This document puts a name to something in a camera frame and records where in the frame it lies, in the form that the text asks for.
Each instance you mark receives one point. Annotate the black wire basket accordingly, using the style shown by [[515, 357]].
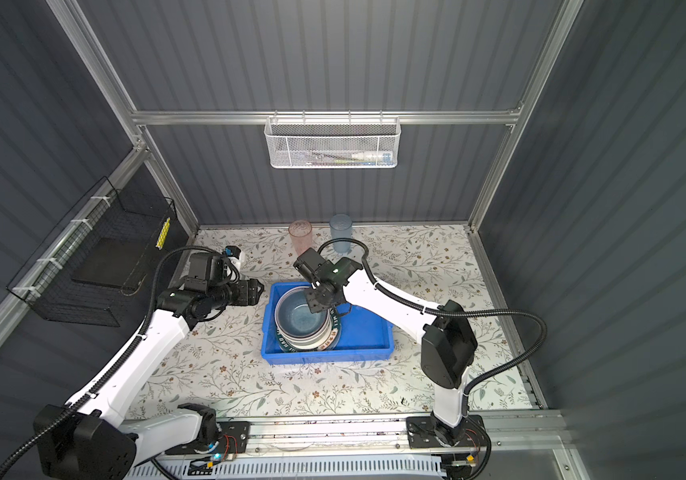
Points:
[[46, 284]]

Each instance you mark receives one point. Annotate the white plate green rim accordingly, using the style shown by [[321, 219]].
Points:
[[332, 322]]

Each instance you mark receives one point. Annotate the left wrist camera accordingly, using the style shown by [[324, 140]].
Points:
[[235, 255]]

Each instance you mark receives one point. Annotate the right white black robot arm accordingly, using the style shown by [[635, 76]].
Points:
[[445, 336]]

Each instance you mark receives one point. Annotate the blue plastic bin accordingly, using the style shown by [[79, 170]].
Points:
[[364, 336]]

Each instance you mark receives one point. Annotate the yellow tag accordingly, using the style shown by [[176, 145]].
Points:
[[163, 233]]

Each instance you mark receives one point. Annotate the dark blue ceramic bowl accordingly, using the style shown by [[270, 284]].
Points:
[[294, 317]]

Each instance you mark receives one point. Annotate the white wire mesh basket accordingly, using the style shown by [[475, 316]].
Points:
[[287, 141]]

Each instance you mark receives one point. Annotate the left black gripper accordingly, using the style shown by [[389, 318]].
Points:
[[249, 291]]

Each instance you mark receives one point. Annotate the green ceramic bowl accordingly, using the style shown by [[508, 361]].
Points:
[[319, 341]]

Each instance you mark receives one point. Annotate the black pad in basket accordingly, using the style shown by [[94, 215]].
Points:
[[115, 263]]

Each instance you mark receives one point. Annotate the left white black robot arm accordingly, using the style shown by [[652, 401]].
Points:
[[90, 437]]

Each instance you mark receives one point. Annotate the pens in mesh basket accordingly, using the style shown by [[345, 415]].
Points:
[[366, 158]]

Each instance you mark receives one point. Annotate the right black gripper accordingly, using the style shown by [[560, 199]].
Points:
[[314, 304]]

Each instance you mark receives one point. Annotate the blue translucent cup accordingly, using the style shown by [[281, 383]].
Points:
[[341, 227]]

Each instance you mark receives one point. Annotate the pink ceramic bowl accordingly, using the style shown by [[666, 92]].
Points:
[[296, 322]]

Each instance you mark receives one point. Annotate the pink translucent cup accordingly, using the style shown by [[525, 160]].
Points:
[[301, 235]]

